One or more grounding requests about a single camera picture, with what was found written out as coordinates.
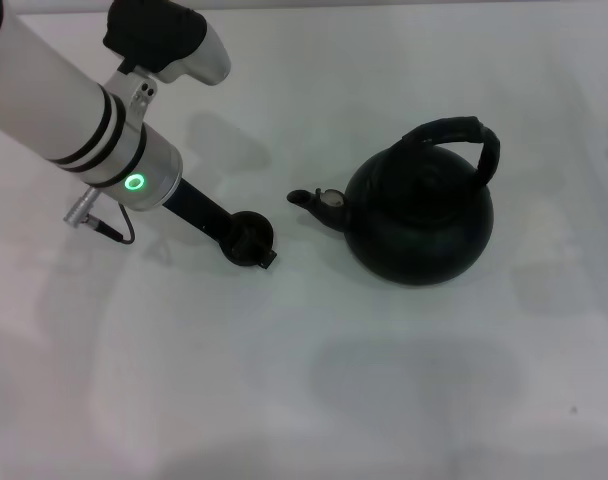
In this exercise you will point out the black round teapot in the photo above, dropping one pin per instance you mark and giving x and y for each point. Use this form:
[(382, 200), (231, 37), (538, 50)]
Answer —
[(419, 230)]

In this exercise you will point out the dark brown teacup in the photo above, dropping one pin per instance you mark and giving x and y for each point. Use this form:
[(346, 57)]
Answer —
[(265, 231)]

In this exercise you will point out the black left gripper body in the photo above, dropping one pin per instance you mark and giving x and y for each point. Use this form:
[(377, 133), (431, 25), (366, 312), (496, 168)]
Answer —
[(201, 212)]

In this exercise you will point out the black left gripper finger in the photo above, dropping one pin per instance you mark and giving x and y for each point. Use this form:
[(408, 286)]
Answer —
[(246, 239), (269, 259)]

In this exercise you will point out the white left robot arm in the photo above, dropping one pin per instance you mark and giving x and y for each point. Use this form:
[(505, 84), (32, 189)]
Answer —
[(49, 100)]

